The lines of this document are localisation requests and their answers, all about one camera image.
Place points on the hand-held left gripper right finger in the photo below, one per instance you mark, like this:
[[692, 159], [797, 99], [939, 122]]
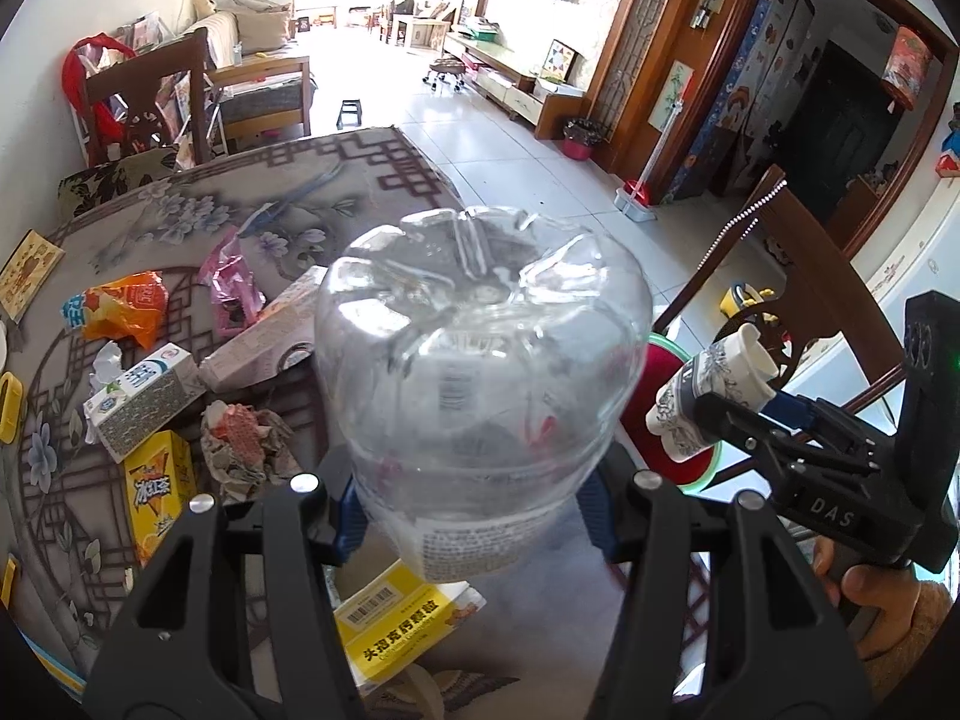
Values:
[[596, 517]]

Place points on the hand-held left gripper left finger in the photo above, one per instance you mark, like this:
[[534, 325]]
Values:
[[349, 532]]

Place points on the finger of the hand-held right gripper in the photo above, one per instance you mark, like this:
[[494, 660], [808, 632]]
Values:
[[795, 411], [739, 424]]

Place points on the printed paper cup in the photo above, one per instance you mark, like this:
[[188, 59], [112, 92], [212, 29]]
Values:
[[679, 412]]

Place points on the red basin with green rim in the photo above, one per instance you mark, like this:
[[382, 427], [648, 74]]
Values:
[[660, 367]]

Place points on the paper wrapper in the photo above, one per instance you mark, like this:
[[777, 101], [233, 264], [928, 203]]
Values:
[[244, 442]]

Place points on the clear plastic bottle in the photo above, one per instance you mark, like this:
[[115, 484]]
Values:
[[480, 360]]

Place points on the yellow drink carton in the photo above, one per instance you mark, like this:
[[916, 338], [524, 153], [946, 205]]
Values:
[[157, 487]]

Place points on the white green milk carton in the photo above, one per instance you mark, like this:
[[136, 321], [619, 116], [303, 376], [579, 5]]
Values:
[[142, 397]]

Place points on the red trash bin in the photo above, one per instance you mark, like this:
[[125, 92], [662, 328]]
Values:
[[580, 141]]

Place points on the person's right hand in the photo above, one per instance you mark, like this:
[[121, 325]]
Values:
[[885, 600]]

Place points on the yellow white medicine box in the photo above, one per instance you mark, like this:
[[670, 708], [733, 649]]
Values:
[[390, 615]]

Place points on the yellow toy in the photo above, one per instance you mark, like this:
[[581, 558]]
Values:
[[746, 301]]

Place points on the carved wooden chair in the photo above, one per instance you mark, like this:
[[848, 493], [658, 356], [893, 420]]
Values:
[[817, 262]]

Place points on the long pink white box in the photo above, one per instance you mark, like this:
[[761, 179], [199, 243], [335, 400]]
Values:
[[262, 337]]

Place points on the white dustpan with broom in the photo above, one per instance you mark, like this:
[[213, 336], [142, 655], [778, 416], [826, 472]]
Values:
[[634, 202]]

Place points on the pink plastic wrapper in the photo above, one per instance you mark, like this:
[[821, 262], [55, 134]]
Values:
[[232, 285]]

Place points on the dark door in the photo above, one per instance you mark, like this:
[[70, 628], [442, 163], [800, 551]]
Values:
[[840, 127]]

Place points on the crumpled white tissue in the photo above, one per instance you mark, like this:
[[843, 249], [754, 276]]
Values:
[[106, 364]]

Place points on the orange snack bag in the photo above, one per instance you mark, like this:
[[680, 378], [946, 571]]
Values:
[[124, 307]]

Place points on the blue printed folding screen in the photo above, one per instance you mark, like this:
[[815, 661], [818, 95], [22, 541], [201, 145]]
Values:
[[750, 90]]

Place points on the red lantern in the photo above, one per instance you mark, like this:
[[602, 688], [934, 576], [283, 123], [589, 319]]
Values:
[[906, 67]]

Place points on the yellow plastic holder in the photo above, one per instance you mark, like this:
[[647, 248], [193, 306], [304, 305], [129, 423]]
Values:
[[9, 409]]

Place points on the television cabinet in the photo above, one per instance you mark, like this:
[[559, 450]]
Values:
[[517, 94]]

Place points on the geometric framed picture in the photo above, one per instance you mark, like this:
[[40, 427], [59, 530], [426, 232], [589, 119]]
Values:
[[557, 61]]

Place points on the small black stool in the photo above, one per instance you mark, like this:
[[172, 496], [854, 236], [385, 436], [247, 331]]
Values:
[[348, 112]]

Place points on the floral chair cushion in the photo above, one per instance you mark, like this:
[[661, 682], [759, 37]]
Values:
[[112, 180]]

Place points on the rolling stool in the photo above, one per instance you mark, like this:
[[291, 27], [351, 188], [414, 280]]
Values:
[[444, 71]]

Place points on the wooden sofa with cushions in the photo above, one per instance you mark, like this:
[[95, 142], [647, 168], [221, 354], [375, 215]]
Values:
[[255, 30]]

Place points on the wooden chair with plain back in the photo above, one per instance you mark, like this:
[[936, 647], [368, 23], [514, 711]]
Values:
[[150, 60]]

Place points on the red plastic bag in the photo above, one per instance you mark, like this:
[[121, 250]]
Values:
[[75, 82]]

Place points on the bamboo wall painting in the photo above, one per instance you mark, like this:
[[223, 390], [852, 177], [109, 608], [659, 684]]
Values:
[[676, 94]]

